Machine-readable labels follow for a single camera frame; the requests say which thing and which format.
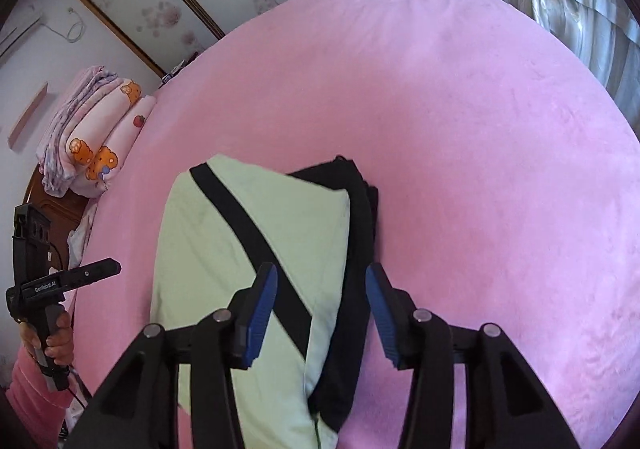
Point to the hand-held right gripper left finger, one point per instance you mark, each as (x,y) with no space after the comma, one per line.
(262,314)

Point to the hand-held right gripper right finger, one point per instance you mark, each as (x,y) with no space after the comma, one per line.
(380,314)

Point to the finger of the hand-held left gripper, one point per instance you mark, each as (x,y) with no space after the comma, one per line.
(92,273)

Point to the light green jacket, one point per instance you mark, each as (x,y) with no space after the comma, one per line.
(225,239)

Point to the person's left forearm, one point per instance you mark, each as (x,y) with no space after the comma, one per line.
(30,399)

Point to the person's left hand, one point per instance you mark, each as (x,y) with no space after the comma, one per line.
(62,344)

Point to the wooden headboard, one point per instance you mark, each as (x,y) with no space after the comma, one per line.
(60,209)

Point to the folded purple blanket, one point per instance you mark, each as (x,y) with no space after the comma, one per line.
(60,129)

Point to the cartoon printed pillow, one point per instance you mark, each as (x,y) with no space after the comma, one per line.
(120,129)

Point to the pink bed sheet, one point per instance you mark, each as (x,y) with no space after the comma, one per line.
(475,129)

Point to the white air conditioner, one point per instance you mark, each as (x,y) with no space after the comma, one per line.
(17,36)

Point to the pink wall shelf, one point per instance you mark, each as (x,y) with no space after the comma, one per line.
(27,116)

